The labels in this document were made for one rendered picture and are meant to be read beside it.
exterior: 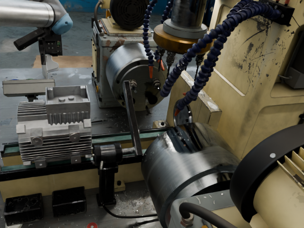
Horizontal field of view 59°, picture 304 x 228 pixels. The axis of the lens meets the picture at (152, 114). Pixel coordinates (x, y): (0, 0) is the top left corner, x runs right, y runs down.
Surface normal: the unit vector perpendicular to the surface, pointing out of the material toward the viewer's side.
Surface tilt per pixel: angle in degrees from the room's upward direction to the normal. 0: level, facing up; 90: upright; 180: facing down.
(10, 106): 0
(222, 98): 90
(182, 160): 32
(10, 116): 0
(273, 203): 80
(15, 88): 53
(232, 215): 0
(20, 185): 90
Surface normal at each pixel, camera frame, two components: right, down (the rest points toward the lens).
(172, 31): -0.62, 0.37
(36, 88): 0.30, -0.06
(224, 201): 0.11, -0.83
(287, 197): -0.77, -0.33
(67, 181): 0.29, 0.56
